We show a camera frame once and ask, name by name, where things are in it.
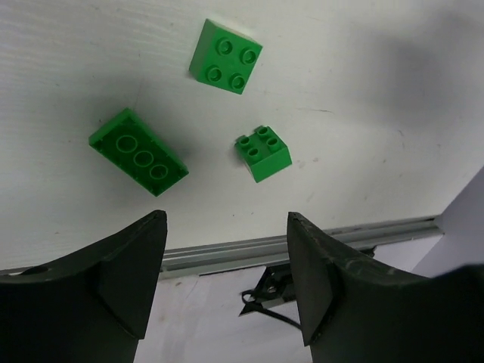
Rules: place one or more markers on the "small green lego brick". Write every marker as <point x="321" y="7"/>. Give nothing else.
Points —
<point x="224" y="58"/>

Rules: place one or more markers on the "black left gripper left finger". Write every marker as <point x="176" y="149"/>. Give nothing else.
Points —
<point x="92" y="305"/>

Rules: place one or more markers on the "long green lego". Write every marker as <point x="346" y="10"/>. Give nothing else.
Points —
<point x="128" y="143"/>

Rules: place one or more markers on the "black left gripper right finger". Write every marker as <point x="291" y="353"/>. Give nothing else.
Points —
<point x="353" y="308"/>

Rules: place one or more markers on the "aluminium rail frame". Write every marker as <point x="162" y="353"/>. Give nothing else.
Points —
<point x="302" y="237"/>

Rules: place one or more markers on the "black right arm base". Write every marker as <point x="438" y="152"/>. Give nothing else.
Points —
<point x="274" y="288"/>

